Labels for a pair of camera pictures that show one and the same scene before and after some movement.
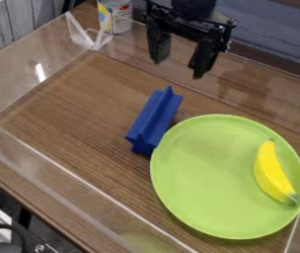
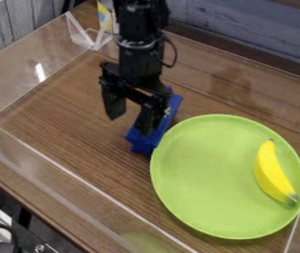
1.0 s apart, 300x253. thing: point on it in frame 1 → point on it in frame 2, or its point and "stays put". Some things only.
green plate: [205, 183] stays put
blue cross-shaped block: [153, 121] stays put
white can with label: [115, 15] stays put
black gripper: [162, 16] → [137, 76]
